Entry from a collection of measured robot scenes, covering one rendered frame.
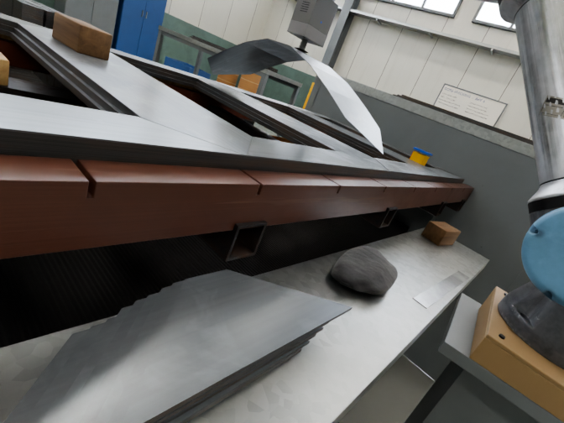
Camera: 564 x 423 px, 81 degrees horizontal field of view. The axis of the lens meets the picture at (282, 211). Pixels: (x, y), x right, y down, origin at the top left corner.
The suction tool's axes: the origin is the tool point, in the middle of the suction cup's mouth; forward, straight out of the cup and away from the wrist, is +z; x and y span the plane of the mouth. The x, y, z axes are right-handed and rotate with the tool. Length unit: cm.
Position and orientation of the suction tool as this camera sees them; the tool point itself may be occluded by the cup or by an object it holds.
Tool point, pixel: (298, 58)
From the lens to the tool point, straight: 97.7
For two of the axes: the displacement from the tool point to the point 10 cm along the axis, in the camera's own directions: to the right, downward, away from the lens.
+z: -3.5, 8.7, 3.5
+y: -6.5, 0.4, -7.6
